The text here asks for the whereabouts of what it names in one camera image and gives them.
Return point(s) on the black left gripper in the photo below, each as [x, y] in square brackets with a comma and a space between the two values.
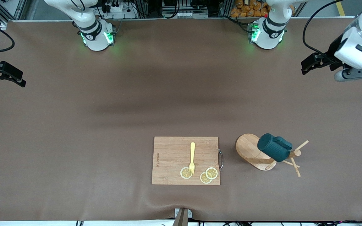
[331, 52]

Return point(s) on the dark teal ceramic cup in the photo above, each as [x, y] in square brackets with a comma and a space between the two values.
[273, 147]

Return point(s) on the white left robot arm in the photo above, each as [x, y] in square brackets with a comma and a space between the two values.
[357, 47]

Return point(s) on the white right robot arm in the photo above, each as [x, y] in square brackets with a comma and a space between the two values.
[94, 36]

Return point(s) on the wooden mug rack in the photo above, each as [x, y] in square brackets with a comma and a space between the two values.
[247, 149]

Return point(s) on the brown table mat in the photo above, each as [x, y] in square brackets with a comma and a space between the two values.
[74, 125]

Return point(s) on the orange bagged goods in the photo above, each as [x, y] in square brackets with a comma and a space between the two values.
[247, 8]

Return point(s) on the white power strip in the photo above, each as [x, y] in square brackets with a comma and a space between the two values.
[121, 12]

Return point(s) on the lemon slice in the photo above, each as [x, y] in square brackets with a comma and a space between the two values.
[184, 173]
[205, 179]
[212, 173]

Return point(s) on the yellow plastic fork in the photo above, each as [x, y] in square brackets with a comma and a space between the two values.
[192, 153]

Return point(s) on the bamboo cutting board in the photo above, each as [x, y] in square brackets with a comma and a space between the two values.
[174, 157]

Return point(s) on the metal table edge bracket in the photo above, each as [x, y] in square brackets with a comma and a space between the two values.
[182, 215]

